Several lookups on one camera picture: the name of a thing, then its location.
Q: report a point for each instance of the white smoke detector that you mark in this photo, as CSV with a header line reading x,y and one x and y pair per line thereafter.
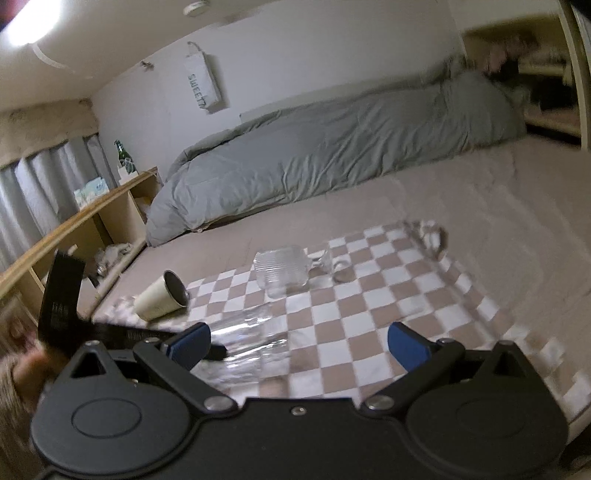
x,y
196,8

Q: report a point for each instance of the person's left hand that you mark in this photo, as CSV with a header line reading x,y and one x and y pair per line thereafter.
x,y
33,369

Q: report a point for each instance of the grey duvet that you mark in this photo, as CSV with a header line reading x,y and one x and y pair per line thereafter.
x,y
299,152

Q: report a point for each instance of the brown white checkered cloth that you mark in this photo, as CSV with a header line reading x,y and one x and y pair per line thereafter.
x,y
337,332

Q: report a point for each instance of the cream paper cup dark inside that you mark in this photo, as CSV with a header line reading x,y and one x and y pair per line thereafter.
x,y
165,295

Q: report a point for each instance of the fuzzy beige left sleeve forearm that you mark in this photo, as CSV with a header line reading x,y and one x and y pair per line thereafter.
x,y
18,461

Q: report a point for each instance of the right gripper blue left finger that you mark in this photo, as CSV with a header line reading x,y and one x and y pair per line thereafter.
x,y
189,347

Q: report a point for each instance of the ceiling lamp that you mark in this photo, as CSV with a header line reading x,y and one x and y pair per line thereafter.
x,y
26,22

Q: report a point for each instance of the grey window curtain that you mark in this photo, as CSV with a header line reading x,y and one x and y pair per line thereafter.
x,y
37,192

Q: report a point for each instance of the wooden bedside shelf unit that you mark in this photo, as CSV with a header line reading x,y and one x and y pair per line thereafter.
x,y
115,218

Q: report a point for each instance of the green glass bottle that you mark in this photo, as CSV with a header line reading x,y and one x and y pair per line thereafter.
x,y
125,160

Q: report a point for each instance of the tall clear glass tumbler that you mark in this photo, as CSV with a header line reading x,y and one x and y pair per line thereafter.
x,y
246,347

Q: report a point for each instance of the tissue pack on shelf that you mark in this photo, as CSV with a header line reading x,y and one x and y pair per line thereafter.
x,y
90,192

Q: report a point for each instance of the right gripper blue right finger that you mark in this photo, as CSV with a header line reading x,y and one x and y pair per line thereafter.
x,y
409,348

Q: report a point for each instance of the wall closet niche with clothes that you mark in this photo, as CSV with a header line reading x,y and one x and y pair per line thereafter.
x,y
555,72

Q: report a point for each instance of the ribbed clear stemmed glass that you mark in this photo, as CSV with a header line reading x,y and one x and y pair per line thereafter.
x,y
288,270

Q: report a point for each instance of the small white box by bottle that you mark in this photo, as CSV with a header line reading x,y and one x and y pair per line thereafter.
x,y
125,176

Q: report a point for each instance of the white hanging sweet bag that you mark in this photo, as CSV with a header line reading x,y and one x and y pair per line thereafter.
x,y
201,79

